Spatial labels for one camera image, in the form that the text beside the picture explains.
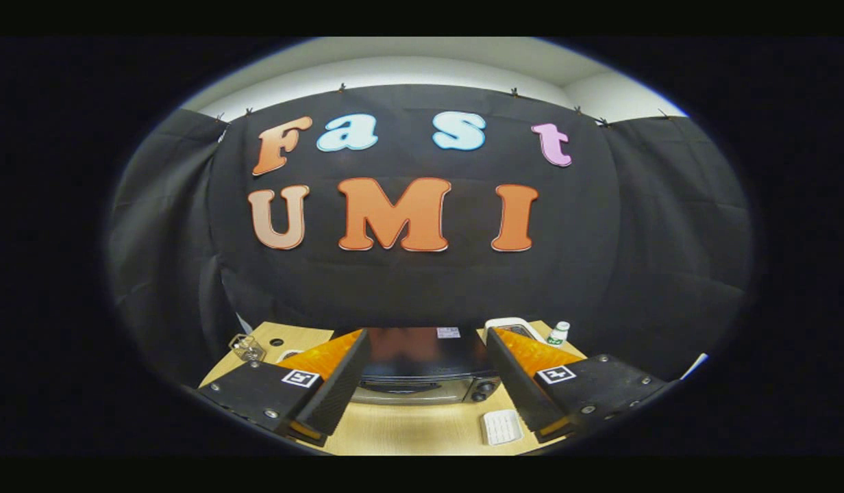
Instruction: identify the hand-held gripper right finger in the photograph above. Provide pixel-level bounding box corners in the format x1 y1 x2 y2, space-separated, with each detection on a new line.
486 327 676 447

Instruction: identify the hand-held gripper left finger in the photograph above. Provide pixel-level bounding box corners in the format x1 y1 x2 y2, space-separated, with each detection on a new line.
196 329 372 449

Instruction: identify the black toaster oven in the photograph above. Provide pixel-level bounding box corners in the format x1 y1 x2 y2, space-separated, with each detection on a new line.
350 327 503 406

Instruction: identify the white pop-up toaster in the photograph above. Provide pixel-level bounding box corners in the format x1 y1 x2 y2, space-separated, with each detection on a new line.
484 316 547 343

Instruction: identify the white plastic tray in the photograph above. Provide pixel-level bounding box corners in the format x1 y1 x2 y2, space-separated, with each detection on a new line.
481 409 525 446

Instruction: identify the white sheet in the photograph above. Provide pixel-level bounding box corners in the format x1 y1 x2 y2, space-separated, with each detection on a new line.
679 353 709 381

